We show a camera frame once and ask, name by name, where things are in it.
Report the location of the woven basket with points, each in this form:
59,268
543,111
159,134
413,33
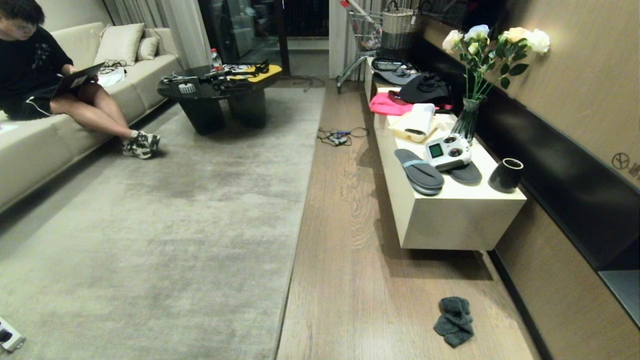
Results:
398,25

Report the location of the pink cloth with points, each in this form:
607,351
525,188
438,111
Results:
387,105

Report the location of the white power strip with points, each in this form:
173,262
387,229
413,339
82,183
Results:
7,336

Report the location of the white towel roll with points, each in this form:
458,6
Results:
421,119

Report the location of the grey rug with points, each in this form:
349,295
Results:
165,225

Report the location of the clear plastic water bottle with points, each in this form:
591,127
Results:
216,59

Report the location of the black cup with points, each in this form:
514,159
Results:
505,176

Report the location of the black coffee table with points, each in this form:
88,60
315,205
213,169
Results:
215,100

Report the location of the metal shopping cart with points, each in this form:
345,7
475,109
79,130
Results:
362,35

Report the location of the glass vase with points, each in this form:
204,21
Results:
467,120

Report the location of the cream low cabinet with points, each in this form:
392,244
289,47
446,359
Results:
445,200

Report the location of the dark grey cloth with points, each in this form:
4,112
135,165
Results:
455,315

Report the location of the beige sofa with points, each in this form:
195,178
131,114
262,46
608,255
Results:
35,145

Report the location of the yellow pad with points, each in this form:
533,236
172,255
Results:
260,76

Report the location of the dark laptop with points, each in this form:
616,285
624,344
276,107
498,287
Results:
75,80

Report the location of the small beige cushion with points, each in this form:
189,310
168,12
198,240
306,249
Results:
147,48

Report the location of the person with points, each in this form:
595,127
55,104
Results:
35,75

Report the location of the white rose bouquet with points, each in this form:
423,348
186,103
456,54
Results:
490,55

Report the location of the large beige cushion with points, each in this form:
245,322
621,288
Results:
120,44

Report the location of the white remote controller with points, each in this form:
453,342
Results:
447,151

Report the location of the black cap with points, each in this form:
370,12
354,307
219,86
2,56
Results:
425,89

